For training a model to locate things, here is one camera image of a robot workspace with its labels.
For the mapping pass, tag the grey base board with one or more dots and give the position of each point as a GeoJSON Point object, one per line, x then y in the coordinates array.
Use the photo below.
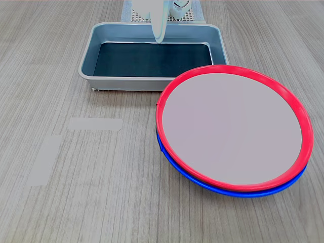
{"type": "Point", "coordinates": [125, 14]}

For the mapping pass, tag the red-rimmed white plate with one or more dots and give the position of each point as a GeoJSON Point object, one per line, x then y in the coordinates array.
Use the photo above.
{"type": "Point", "coordinates": [233, 129]}

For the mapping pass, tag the pale perforated plate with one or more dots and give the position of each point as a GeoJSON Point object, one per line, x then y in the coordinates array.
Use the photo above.
{"type": "Point", "coordinates": [188, 16]}

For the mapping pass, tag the steel tray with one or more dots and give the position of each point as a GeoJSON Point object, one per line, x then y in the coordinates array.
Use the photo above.
{"type": "Point", "coordinates": [87, 63]}

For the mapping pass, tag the blue-rimmed white plate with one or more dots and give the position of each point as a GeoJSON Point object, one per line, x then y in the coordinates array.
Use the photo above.
{"type": "Point", "coordinates": [177, 168]}

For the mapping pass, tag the black tray mat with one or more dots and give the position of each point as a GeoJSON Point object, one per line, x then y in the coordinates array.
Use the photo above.
{"type": "Point", "coordinates": [152, 60]}

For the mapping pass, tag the pale tape strip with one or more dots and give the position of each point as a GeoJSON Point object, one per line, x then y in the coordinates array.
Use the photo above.
{"type": "Point", "coordinates": [43, 160]}
{"type": "Point", "coordinates": [96, 124]}

